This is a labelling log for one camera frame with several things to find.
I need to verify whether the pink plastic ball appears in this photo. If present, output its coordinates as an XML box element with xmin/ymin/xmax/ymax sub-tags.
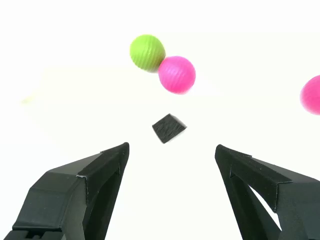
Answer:
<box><xmin>157</xmin><ymin>55</ymin><xmax>197</xmax><ymax>95</ymax></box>
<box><xmin>299</xmin><ymin>74</ymin><xmax>320</xmax><ymax>116</ymax></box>

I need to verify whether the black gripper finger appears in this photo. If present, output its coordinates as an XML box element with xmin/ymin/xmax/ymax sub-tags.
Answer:
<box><xmin>3</xmin><ymin>141</ymin><xmax>131</xmax><ymax>240</ymax></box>
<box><xmin>214</xmin><ymin>143</ymin><xmax>320</xmax><ymax>240</ymax></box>

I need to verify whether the green plastic ball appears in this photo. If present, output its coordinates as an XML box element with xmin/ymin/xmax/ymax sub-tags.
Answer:
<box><xmin>129</xmin><ymin>34</ymin><xmax>166</xmax><ymax>74</ymax></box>

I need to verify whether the small black box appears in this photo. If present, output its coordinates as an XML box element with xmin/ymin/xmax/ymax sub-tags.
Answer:
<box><xmin>151</xmin><ymin>113</ymin><xmax>188</xmax><ymax>145</ymax></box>

